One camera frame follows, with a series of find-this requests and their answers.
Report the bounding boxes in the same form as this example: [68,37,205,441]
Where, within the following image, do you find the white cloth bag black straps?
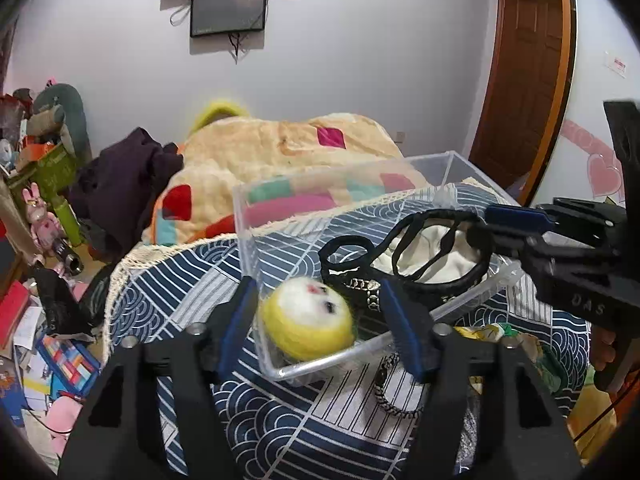
[319,207,493,317]

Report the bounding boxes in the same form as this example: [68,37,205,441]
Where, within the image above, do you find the yellow and white plush toy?
[257,276,357,362]

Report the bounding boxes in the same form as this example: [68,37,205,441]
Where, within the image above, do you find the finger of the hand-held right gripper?
[482,204,557,235]
[467,224,551,273]

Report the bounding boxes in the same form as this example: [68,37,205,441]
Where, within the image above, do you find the colourful striped box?
[36,335,102,397]

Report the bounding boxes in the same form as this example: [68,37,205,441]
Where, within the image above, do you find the brown wooden door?
[469,0,576,206]

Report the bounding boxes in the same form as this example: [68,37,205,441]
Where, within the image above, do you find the green bottle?
[52,195,83,247]

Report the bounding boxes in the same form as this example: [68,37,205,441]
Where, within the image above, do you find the dark purple garment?
[67,127,185,263]

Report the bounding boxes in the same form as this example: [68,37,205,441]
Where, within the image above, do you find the silver chain strap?
[345,276,383,311]

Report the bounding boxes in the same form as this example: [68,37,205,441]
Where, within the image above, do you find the red book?
[0,280,32,356]

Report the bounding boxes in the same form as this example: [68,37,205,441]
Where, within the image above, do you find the blue wave-pattern blanket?
[102,180,593,480]

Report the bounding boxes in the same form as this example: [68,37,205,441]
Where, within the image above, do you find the yellow green printed cloth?
[454,324,568,393]

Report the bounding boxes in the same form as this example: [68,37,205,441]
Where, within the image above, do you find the green cardboard box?
[17,141,78,196]

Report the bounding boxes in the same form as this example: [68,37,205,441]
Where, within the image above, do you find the black plastic bag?
[27,262,118,343]

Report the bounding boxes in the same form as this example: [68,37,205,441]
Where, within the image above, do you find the clear plastic storage box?
[232,150,523,386]

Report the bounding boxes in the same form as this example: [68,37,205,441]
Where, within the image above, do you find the small black wall monitor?
[189,0,268,38]

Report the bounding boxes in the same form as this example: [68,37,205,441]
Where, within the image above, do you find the pink bunny doll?
[21,182,63,263]

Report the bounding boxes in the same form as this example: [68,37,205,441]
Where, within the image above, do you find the pink heart wall sticker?
[562,119,623,198]

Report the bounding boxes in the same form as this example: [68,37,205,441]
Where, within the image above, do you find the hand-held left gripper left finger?
[57,276,261,480]

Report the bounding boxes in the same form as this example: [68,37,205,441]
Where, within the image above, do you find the white wall label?
[604,51,629,79]

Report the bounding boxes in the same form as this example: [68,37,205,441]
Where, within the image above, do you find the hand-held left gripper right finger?
[380,280,585,480]

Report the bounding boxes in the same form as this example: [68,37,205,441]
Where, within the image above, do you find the beige patchwork blanket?
[141,112,431,247]

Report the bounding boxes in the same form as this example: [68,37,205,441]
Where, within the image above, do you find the yellow fuzzy plush toy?
[187,97,253,136]

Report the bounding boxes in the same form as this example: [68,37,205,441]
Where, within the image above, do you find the person's right hand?
[589,327,621,387]

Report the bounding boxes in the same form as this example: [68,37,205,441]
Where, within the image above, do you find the black and white braided cord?
[372,354,426,417]

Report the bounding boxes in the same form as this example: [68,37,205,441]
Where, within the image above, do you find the grey plush toy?
[31,82,93,161]

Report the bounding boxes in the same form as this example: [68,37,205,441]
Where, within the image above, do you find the black cylindrical lens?
[52,240,83,277]

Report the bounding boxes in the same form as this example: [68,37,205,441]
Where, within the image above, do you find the white cable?
[169,0,193,27]

